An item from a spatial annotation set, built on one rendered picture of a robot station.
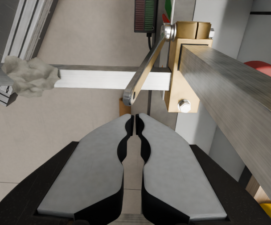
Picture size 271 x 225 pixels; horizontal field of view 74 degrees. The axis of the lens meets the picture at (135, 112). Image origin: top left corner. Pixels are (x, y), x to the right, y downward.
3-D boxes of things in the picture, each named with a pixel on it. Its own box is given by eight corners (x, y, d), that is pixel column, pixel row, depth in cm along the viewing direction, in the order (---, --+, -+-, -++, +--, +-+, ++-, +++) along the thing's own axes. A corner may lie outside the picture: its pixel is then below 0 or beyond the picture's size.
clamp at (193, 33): (163, 99, 34) (167, 112, 30) (172, 20, 28) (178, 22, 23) (193, 100, 34) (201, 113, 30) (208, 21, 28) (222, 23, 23)
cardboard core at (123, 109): (119, 139, 132) (118, 102, 117) (120, 132, 139) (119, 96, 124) (130, 139, 132) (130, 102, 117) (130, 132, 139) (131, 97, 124)
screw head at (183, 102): (176, 110, 30) (178, 114, 29) (178, 98, 29) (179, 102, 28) (189, 110, 30) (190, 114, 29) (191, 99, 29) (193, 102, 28)
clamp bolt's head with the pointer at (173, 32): (153, 21, 38) (161, 43, 26) (155, 7, 36) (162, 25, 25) (163, 21, 38) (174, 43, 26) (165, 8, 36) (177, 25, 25)
